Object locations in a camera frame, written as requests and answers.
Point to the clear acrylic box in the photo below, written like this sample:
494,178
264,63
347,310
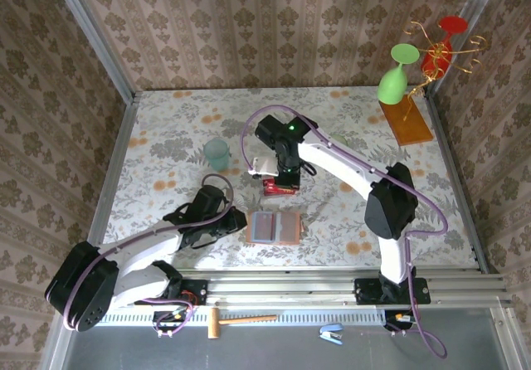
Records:
265,193

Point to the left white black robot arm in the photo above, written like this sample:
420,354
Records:
137,283

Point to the green plastic cup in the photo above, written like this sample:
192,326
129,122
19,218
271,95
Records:
341,139

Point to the teal plastic cup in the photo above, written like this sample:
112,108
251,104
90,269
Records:
217,156

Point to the wooden mallet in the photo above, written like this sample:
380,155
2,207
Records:
213,322

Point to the green plastic wine glass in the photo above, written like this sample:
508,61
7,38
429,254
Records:
392,84

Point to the grey metal panel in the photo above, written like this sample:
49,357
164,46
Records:
290,353

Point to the blue stapler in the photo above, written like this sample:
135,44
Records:
332,329

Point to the red plastic wine glass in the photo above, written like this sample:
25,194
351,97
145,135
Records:
452,25

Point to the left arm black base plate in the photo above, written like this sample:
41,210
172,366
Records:
195,291

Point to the aluminium rail frame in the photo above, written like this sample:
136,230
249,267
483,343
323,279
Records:
282,289

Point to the aluminium table side rail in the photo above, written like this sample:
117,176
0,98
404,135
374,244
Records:
111,179
456,179

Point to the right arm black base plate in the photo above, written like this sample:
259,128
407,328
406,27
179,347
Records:
365,291

